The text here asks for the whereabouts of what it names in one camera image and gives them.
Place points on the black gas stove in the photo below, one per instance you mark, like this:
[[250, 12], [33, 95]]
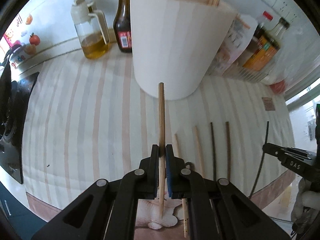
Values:
[[12, 130]]

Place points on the black chopstick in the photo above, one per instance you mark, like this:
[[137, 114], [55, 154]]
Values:
[[266, 132], [227, 150], [213, 150]]

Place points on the white plastic bag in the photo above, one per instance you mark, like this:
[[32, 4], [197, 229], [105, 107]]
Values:
[[292, 62]]

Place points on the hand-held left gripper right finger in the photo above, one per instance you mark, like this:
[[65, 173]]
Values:
[[169, 175]]

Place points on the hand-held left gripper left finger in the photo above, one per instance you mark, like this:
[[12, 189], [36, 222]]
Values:
[[153, 175]]

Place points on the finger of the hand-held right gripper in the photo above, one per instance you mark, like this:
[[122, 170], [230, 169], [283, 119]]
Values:
[[272, 149]]

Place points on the glass oil dispenser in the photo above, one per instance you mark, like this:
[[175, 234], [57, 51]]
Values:
[[95, 47]]

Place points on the red cap sauce bottle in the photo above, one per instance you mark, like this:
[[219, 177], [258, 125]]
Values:
[[258, 32]]

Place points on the striped cat print table cloth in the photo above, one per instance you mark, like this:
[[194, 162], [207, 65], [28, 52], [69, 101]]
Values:
[[87, 110]]

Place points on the white seasoning packet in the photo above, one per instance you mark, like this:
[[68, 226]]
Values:
[[237, 37]]

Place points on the dark sauce bottle brown cap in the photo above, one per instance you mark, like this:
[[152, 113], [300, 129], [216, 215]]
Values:
[[122, 22]]

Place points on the window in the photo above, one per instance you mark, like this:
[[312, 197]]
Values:
[[300, 110]]

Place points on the white utensil holder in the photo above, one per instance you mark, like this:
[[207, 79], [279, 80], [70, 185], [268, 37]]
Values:
[[175, 42]]

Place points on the black cap orange label bottle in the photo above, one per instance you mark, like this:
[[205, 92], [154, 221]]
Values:
[[262, 52]]

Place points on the clear plastic bin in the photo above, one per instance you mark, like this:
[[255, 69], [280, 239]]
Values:
[[245, 76]]

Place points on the person's right hand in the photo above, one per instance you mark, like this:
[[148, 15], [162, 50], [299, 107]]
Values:
[[308, 205]]

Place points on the blue cabinet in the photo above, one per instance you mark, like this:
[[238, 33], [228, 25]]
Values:
[[12, 205]]

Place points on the red tomato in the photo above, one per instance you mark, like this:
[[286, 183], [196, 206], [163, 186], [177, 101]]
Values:
[[278, 87]]

